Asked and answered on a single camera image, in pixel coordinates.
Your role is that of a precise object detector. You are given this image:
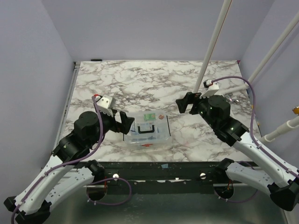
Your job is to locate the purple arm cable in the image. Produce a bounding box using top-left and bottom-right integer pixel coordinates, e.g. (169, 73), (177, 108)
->
(204, 76), (299, 203)
(10, 94), (133, 224)

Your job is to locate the small green medicine carton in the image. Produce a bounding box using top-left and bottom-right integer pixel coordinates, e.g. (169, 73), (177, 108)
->
(143, 113), (156, 121)

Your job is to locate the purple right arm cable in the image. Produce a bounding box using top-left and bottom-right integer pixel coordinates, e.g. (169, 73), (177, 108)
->
(204, 76), (299, 203)

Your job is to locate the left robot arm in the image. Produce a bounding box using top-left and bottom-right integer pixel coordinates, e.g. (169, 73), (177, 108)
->
(4, 111), (134, 224)

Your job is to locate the white pvc pipe frame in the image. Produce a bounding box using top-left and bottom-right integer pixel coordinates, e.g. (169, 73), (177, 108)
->
(191, 0), (299, 143)

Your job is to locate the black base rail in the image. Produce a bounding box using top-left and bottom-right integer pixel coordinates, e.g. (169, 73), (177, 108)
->
(46, 161), (274, 194)

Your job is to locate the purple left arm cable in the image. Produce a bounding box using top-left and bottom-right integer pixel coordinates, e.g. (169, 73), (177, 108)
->
(10, 94), (133, 224)

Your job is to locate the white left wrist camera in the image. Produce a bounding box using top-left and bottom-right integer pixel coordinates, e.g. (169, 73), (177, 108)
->
(95, 95), (116, 117)

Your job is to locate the metal clamp on pipe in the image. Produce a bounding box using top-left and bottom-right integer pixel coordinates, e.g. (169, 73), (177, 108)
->
(226, 93), (240, 105)

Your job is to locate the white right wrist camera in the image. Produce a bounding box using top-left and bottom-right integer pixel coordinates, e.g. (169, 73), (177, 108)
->
(201, 79), (219, 98)

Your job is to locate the clear plastic medicine box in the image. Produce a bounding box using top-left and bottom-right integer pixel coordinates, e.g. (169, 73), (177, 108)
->
(121, 111), (171, 150)

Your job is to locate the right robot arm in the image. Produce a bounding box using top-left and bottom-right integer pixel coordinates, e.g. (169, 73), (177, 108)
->
(176, 92), (299, 211)

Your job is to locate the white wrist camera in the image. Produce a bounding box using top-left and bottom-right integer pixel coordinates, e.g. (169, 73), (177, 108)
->
(95, 95), (116, 117)
(201, 79), (219, 98)

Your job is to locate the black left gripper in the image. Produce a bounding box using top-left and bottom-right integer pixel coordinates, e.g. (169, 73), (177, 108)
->
(88, 109), (135, 147)

